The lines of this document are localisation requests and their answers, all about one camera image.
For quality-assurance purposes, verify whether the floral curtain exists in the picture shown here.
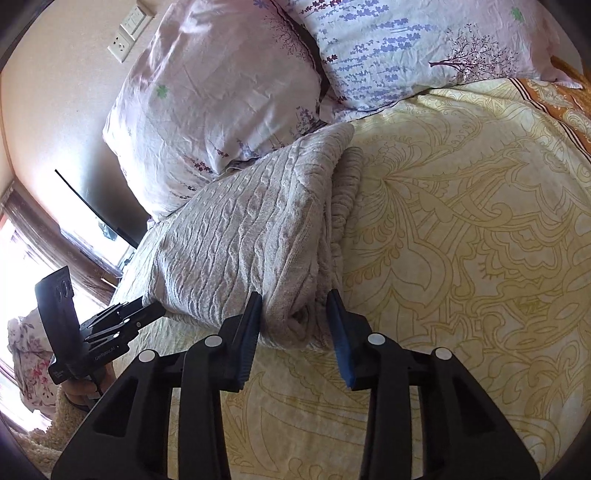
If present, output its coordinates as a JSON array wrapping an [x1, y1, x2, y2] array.
[[8, 308, 57, 419]]

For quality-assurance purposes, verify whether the pink floral pillow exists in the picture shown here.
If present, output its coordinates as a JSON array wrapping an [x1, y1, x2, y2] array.
[[102, 1, 329, 220]]

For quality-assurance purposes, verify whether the dark wooden window frame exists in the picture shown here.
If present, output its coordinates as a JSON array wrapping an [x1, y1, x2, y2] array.
[[1, 180, 117, 305]]

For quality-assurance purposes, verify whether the person's left hand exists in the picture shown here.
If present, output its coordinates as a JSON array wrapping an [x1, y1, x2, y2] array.
[[61, 363, 116, 409]]

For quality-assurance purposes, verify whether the beige cable-knit sweater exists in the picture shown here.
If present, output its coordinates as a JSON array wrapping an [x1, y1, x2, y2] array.
[[114, 123, 364, 350]]

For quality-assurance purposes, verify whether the white wall socket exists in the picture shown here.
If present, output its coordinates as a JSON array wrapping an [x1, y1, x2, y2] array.
[[107, 28, 134, 63]]

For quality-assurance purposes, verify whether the white lavender-print pillow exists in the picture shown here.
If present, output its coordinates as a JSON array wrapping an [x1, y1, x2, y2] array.
[[281, 0, 574, 112]]

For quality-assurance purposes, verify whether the yellow patterned bed sheet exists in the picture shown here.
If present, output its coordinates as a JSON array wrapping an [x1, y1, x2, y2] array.
[[222, 59, 590, 479]]

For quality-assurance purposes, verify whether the white wall switch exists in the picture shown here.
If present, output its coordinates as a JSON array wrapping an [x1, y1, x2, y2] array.
[[120, 2, 153, 41]]

